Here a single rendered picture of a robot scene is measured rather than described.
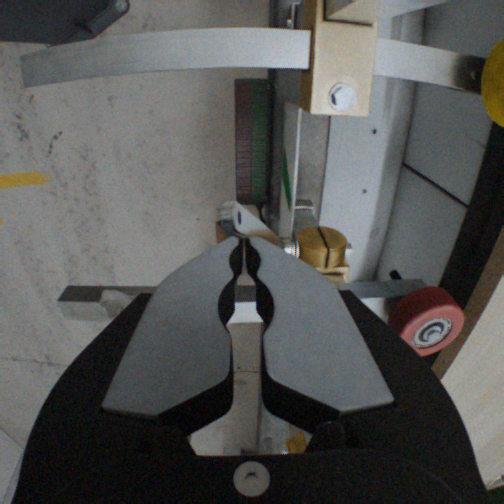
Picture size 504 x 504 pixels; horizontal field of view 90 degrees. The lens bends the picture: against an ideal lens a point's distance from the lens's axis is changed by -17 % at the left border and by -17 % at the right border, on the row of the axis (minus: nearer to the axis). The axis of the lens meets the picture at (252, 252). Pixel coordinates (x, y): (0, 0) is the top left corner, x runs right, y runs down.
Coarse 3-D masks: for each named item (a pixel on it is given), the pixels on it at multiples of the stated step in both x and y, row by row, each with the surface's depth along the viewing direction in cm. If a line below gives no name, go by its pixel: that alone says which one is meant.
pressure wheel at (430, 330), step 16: (432, 288) 29; (400, 304) 30; (416, 304) 29; (432, 304) 28; (448, 304) 27; (400, 320) 29; (416, 320) 28; (432, 320) 28; (448, 320) 28; (400, 336) 29; (416, 336) 29; (432, 336) 29; (448, 336) 30; (432, 352) 31
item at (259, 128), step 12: (264, 84) 34; (264, 96) 35; (264, 108) 36; (264, 120) 36; (252, 132) 37; (264, 132) 37; (252, 144) 38; (264, 144) 38; (252, 156) 39; (264, 156) 39; (252, 168) 40; (264, 168) 40; (252, 180) 41; (264, 180) 41; (252, 192) 42; (264, 192) 42
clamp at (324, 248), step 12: (312, 228) 31; (324, 228) 31; (300, 240) 29; (312, 240) 29; (324, 240) 29; (336, 240) 29; (300, 252) 29; (312, 252) 28; (324, 252) 27; (336, 252) 28; (348, 252) 30; (312, 264) 28; (324, 264) 28; (336, 264) 28; (348, 264) 29
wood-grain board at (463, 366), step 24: (480, 288) 29; (480, 312) 29; (456, 336) 33; (480, 336) 31; (456, 360) 33; (480, 360) 34; (456, 384) 37; (480, 384) 38; (480, 408) 43; (480, 432) 50; (480, 456) 61
